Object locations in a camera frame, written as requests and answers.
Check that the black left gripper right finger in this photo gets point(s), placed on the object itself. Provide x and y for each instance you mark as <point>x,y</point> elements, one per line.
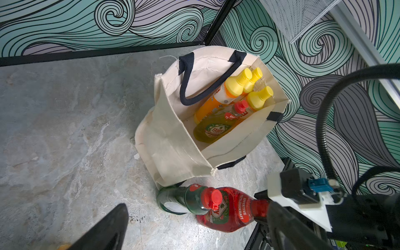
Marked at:
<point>289,233</point>

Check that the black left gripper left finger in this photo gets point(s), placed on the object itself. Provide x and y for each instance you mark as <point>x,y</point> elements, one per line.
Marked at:
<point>108,234</point>

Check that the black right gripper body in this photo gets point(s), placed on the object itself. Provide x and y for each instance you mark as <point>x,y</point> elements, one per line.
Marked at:
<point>367,219</point>

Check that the yellow-green soap bottle red cap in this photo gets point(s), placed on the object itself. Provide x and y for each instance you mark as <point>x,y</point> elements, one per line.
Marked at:
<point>220,122</point>

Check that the orange bottle yellow cap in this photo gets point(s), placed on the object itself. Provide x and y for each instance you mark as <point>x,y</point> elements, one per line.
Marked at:
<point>256,75</point>
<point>224,95</point>
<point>256,101</point>

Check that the large orange soap bottle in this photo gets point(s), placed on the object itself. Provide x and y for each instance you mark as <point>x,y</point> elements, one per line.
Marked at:
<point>64,246</point>

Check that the cream canvas shopping bag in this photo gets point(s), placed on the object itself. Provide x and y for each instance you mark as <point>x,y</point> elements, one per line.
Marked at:
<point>164,139</point>

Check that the dark green bottle red cap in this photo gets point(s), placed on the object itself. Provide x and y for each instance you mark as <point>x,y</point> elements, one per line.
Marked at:
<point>195,199</point>

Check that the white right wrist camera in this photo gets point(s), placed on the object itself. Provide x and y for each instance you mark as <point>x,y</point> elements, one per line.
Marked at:
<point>304,193</point>

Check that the aluminium wall rail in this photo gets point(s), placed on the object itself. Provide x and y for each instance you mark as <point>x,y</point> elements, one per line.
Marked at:
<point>364,46</point>

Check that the clear plastic wall bin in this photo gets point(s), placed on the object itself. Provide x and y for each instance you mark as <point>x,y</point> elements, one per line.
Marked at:
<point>294,17</point>

